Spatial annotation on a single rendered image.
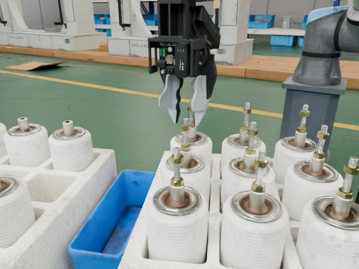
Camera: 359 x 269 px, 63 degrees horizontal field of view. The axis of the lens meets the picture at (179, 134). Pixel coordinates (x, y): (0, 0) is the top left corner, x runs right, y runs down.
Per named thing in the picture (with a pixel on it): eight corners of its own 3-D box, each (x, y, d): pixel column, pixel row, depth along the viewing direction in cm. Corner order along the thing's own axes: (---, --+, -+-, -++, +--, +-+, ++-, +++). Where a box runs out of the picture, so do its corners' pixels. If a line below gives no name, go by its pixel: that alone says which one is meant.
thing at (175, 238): (151, 314, 47) (147, 223, 40) (149, 266, 55) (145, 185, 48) (210, 306, 48) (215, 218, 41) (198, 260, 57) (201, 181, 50)
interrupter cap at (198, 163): (170, 154, 60) (170, 151, 59) (207, 157, 58) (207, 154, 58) (162, 173, 53) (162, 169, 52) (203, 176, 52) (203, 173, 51)
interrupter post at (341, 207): (342, 208, 43) (347, 190, 42) (352, 219, 41) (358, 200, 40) (326, 210, 43) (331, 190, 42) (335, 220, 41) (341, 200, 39)
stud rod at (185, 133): (182, 155, 55) (182, 118, 52) (186, 154, 55) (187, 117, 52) (184, 157, 54) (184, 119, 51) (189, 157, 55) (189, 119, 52)
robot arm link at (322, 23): (313, 48, 103) (321, 6, 98) (353, 52, 93) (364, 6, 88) (294, 50, 96) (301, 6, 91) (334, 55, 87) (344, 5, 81)
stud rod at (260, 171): (254, 199, 42) (259, 152, 39) (252, 195, 43) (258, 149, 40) (260, 199, 42) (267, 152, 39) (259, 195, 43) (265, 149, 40)
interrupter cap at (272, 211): (289, 205, 44) (290, 201, 44) (270, 232, 38) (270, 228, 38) (243, 188, 48) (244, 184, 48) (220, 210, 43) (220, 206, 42)
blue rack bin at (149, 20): (153, 24, 638) (153, 14, 630) (168, 24, 621) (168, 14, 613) (139, 25, 598) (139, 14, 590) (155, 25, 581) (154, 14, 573)
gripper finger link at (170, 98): (149, 127, 50) (154, 74, 46) (164, 116, 55) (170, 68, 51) (165, 132, 49) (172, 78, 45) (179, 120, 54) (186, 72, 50)
